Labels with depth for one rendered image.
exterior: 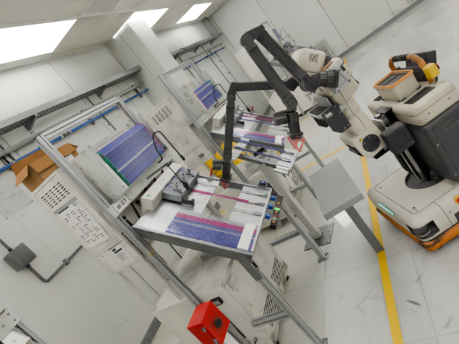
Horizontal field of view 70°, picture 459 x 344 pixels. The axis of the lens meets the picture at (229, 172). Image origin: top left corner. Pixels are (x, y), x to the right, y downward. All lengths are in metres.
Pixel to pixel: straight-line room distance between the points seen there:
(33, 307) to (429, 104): 3.10
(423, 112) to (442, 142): 0.21
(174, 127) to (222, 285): 1.73
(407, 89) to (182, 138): 2.02
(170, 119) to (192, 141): 0.30
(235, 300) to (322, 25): 8.13
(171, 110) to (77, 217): 1.47
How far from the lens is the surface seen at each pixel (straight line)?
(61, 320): 3.31
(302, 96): 6.56
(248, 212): 2.12
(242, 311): 2.17
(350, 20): 9.43
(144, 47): 5.35
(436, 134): 2.04
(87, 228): 2.20
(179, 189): 2.19
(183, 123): 3.21
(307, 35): 9.46
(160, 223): 2.02
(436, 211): 2.14
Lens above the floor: 1.53
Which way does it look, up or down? 13 degrees down
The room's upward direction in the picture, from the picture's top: 39 degrees counter-clockwise
